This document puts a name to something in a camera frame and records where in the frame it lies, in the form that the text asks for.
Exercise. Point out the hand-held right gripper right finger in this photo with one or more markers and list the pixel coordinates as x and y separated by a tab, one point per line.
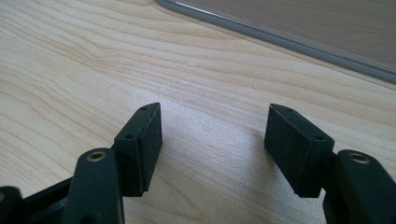
295	152

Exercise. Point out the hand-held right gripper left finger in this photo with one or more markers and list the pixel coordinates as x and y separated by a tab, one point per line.
140	155

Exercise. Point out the brown tray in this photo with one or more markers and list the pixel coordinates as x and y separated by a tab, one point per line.
311	25

